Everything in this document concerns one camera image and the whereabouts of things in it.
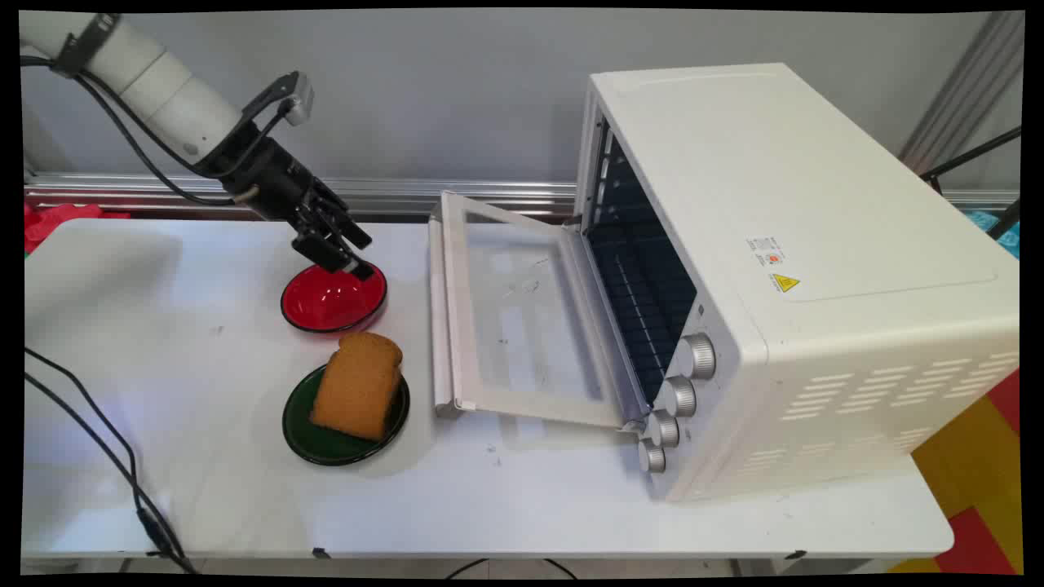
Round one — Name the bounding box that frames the brown toast slice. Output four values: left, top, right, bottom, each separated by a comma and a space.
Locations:
309, 331, 404, 443

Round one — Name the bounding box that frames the red bowl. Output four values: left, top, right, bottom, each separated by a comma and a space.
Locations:
281, 261, 388, 334

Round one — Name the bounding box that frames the black floor cable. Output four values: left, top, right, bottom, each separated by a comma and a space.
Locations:
445, 558, 578, 580

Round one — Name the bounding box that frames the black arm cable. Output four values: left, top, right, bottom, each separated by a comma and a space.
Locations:
20, 54, 296, 208

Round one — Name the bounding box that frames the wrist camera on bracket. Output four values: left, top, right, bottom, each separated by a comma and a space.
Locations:
241, 71, 316, 126

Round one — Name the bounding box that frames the black table cable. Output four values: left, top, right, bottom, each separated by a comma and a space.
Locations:
24, 347, 197, 575

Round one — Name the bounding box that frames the aluminium frame rail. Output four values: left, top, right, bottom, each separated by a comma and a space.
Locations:
24, 171, 1020, 219

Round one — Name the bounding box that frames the black tripod leg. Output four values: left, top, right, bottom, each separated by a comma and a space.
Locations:
920, 126, 1022, 239

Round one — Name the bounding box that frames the dark green plate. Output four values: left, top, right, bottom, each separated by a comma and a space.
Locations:
282, 364, 410, 467

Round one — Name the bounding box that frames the red cloth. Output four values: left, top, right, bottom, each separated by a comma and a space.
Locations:
24, 202, 131, 255

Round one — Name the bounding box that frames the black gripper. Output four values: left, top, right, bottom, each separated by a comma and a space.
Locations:
194, 121, 376, 283

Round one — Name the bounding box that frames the white toaster oven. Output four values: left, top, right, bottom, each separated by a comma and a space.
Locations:
573, 63, 1020, 502

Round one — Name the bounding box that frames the aluminium frame post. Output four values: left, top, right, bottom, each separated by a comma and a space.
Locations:
897, 11, 1024, 175

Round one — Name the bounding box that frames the blue foam tile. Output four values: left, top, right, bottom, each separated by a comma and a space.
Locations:
966, 209, 1020, 260

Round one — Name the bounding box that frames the glass oven door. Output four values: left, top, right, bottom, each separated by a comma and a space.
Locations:
428, 191, 645, 431

